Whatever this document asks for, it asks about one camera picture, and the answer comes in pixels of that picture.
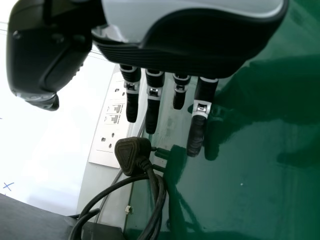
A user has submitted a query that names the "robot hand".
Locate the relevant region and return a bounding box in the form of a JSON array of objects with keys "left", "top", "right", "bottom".
[{"left": 5, "top": 0, "right": 290, "bottom": 158}]

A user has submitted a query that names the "black plug with cable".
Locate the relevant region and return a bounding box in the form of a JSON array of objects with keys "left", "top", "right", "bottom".
[{"left": 68, "top": 136, "right": 168, "bottom": 240}]

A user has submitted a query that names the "white socket strip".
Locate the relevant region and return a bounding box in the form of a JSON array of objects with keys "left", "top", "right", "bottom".
[{"left": 88, "top": 65, "right": 134, "bottom": 170}]

